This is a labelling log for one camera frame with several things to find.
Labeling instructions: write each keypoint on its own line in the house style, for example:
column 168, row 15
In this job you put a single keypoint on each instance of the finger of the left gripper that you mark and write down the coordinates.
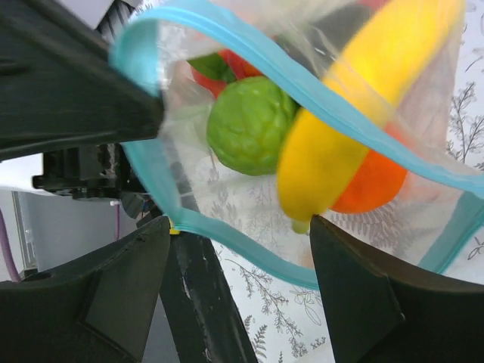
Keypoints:
column 58, row 89

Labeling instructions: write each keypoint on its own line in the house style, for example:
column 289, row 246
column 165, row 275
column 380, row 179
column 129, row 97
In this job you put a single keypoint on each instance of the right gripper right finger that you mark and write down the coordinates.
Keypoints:
column 379, row 308

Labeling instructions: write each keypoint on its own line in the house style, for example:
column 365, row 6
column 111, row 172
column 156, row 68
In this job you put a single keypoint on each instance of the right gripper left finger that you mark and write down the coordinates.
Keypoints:
column 97, row 308

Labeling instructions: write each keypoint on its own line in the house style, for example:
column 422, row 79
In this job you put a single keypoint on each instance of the orange fruit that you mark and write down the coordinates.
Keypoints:
column 369, row 179

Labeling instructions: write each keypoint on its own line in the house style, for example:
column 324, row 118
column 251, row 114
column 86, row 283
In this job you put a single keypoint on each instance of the red bell pepper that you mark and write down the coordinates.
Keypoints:
column 215, row 71

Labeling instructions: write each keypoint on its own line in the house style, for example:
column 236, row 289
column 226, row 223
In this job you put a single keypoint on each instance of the large green custard apple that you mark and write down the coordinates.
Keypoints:
column 248, row 124

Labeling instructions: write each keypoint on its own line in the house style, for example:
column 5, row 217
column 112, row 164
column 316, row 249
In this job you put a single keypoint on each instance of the clear zip top bag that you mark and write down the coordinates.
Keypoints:
column 292, row 43

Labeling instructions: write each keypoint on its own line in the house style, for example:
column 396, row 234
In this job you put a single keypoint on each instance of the yellow banana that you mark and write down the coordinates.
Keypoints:
column 373, row 74

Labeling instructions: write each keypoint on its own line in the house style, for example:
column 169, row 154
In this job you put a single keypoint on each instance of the floral tablecloth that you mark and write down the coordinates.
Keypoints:
column 285, row 322

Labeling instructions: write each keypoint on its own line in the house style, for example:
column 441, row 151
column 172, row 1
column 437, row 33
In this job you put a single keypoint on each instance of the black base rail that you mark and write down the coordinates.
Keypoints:
column 203, row 317

